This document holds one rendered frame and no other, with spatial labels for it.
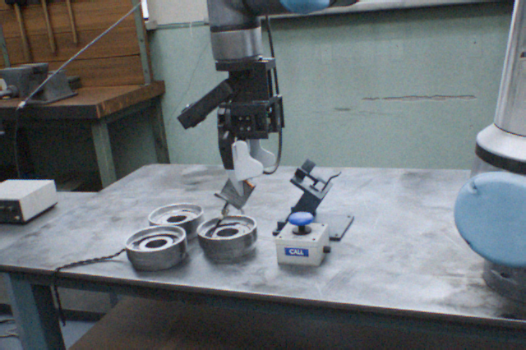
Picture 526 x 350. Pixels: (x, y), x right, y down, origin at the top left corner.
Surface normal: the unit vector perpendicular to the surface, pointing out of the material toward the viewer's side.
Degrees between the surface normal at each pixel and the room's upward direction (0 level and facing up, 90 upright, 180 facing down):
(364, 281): 0
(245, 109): 90
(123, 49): 90
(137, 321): 0
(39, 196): 90
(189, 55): 90
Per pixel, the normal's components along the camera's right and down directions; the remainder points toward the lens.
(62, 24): -0.36, 0.33
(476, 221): -0.60, 0.43
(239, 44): 0.09, 0.30
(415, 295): -0.10, -0.95
